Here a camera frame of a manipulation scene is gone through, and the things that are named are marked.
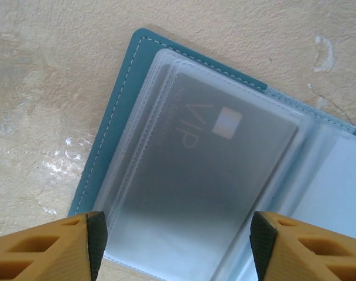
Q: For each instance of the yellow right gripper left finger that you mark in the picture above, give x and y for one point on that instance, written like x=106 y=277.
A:
x=43 y=251

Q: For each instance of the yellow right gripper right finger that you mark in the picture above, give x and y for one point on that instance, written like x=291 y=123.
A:
x=312 y=254

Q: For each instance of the teal leather card holder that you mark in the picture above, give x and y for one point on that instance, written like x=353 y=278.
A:
x=113 y=123

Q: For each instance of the black VIP card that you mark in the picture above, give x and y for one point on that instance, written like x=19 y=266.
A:
x=195 y=175

